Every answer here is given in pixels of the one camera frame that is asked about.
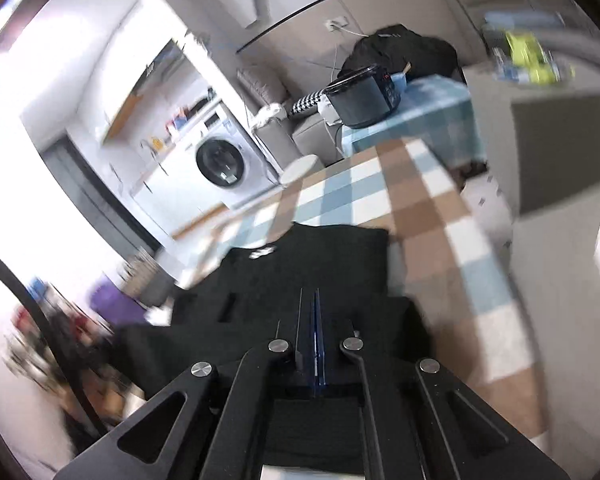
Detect grey cushion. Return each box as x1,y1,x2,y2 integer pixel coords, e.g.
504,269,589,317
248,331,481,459
237,67,290,108

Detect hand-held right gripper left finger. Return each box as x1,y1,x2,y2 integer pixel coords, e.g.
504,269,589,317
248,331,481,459
55,287,316,480

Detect black bag on sofa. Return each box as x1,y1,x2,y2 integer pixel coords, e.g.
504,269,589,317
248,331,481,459
340,24,467,85

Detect black t-shirt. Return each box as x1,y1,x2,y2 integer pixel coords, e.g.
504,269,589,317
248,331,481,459
110,224,433,480

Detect grey sofa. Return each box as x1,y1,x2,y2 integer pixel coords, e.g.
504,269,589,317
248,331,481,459
236,66,353,171

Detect woven laundry basket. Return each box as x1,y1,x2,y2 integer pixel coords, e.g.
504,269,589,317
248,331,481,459
122,249,173,307

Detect grey block cabinet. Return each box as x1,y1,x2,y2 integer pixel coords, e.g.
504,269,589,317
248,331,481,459
464,66,600,218

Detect dark glass door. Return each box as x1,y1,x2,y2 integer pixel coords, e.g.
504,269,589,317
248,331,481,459
40,127,163,256

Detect white washing machine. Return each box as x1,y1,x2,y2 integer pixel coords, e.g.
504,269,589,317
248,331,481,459
177,102,281,211

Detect light blue checked table cover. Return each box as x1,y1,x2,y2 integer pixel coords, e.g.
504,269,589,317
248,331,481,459
341,74,487,168

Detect houndstooth pillow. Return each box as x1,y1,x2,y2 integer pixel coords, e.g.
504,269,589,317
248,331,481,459
286,87,330,120

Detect white round stool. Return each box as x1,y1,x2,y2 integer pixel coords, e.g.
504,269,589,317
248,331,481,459
279,156,322,187

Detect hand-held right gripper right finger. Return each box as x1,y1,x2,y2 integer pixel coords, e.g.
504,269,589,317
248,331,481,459
315,287,571,480

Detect black rice cooker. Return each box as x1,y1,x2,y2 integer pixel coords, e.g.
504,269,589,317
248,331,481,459
325,64,405,129

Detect metal shoe rack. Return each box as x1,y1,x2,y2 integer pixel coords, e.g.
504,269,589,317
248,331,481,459
2,280,113,396

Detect brown blue checked tablecloth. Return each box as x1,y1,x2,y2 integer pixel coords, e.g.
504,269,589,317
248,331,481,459
170,135,551,436

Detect purple bag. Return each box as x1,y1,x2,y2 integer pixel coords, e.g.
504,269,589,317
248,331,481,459
90,280,148,327

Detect white base cabinets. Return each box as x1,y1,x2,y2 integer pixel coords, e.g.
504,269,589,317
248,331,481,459
130,145,226,238

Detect red blue bag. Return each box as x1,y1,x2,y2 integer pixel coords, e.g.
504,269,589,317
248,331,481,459
167,107,193,136

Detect silver range hood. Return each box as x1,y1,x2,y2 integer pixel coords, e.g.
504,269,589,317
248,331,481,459
127,39,193,108

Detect white cloth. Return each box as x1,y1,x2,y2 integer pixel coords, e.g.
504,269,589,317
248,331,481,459
254,104,287,126

